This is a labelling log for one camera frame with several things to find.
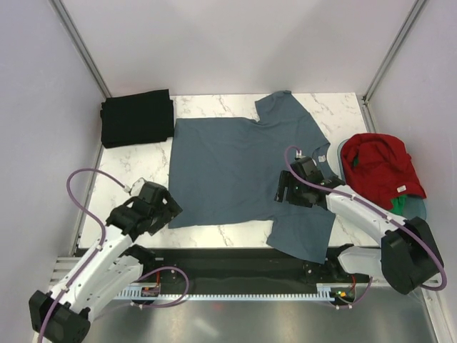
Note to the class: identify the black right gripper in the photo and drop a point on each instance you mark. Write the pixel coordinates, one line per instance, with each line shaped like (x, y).
(285, 179)

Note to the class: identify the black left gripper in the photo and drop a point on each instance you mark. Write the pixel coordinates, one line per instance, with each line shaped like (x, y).
(171, 209)

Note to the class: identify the blue-grey t-shirt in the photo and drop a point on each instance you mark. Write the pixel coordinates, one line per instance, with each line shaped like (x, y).
(226, 171)

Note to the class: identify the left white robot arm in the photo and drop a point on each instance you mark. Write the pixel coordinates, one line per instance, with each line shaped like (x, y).
(65, 313)

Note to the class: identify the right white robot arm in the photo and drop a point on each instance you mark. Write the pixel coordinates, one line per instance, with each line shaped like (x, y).
(407, 256)

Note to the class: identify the folded black t-shirt stack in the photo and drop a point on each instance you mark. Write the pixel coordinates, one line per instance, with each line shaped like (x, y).
(137, 119)

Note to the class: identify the red t-shirt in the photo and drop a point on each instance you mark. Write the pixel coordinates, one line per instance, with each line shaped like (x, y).
(383, 147)

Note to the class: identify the green t-shirt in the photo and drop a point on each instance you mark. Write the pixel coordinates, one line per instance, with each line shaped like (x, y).
(398, 203)

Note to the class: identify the teal plastic basket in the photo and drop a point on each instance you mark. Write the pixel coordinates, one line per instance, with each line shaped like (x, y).
(414, 206)

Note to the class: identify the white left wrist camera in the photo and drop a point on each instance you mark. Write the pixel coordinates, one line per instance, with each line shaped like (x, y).
(135, 188)

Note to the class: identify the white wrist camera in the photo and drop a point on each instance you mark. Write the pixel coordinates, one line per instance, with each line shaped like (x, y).
(298, 157)
(135, 188)

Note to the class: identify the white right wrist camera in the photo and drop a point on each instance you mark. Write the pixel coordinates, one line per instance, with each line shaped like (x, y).
(298, 157)

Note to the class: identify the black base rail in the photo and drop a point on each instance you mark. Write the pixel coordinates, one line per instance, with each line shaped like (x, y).
(244, 271)

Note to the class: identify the aluminium front frame profile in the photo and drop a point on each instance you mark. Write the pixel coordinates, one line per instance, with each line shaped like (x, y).
(62, 267)

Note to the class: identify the white slotted cable duct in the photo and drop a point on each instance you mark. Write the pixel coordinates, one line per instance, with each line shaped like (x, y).
(141, 294)

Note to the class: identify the left aluminium frame post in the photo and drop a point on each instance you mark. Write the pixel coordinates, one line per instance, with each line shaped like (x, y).
(77, 40)

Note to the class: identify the aluminium frame post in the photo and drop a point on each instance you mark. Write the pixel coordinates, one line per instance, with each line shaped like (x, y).
(77, 40)
(395, 47)

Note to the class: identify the right aluminium frame post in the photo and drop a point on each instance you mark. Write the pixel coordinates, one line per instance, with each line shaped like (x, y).
(395, 47)

